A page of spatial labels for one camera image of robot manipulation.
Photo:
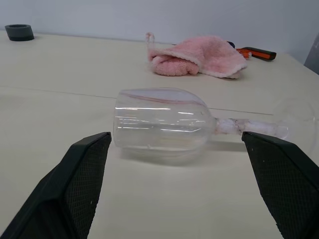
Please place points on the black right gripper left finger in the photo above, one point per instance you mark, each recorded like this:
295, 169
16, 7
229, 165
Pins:
57, 189

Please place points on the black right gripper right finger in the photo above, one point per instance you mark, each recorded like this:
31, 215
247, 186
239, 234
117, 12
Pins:
286, 184

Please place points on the clear plastic bottle lying down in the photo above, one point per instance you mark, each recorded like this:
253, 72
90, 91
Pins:
162, 124

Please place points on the orange and black tool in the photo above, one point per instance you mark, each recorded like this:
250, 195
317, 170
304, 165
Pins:
261, 53

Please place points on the small dark purple object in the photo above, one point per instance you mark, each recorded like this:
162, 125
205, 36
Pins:
231, 44

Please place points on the pink fluffy towel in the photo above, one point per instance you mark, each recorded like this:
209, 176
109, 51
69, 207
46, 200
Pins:
204, 54

